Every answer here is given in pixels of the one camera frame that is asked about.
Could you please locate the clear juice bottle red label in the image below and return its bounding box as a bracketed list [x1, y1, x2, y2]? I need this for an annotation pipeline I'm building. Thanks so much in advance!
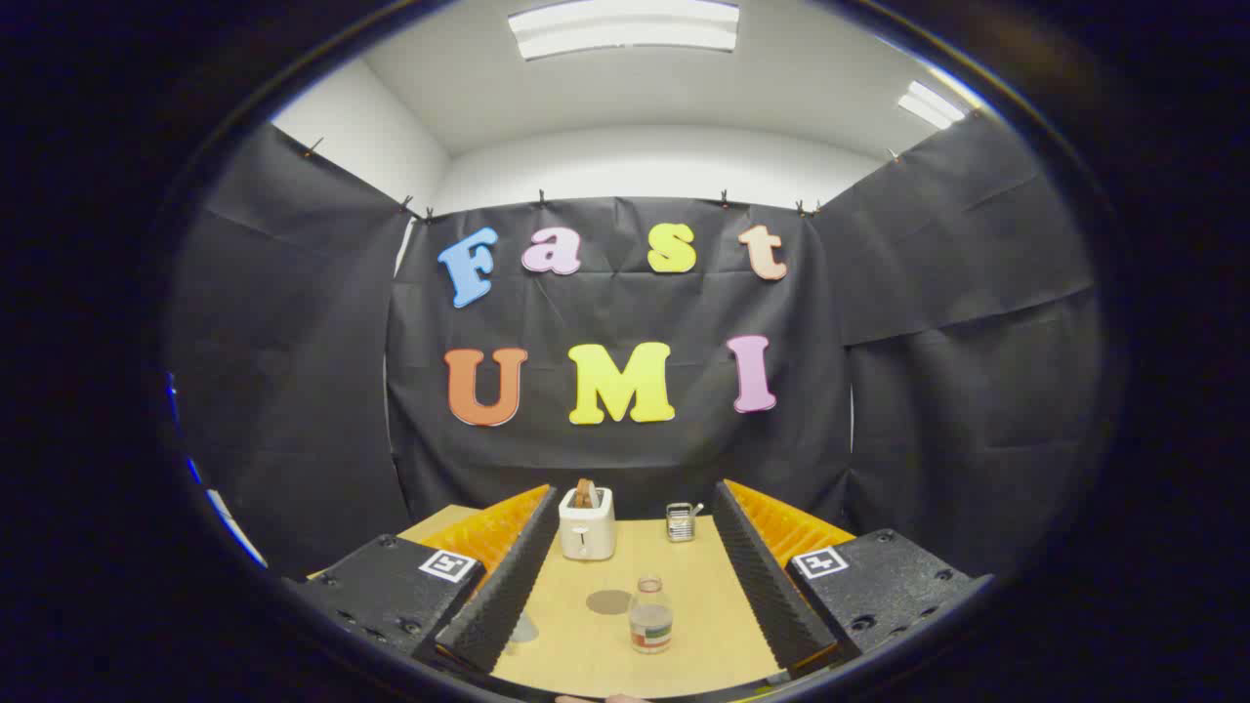
[629, 575, 675, 655]

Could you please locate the small ceiling light panel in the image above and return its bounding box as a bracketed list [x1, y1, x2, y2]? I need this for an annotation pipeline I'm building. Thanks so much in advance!
[896, 80, 968, 131]

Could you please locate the black backdrop cloth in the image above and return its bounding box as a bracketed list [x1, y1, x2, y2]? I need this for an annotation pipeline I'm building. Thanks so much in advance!
[166, 112, 1104, 579]

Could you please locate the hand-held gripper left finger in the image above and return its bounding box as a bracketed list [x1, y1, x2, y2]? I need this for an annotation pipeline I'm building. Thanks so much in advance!
[283, 483, 563, 677]

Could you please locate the white toaster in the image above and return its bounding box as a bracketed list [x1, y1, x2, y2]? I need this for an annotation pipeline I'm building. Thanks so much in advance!
[559, 486, 617, 561]

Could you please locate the wooden table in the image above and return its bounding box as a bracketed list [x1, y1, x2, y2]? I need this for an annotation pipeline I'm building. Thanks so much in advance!
[308, 505, 784, 700]

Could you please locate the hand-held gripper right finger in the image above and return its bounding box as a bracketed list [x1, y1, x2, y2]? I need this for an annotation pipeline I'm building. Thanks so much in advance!
[711, 478, 995, 682]

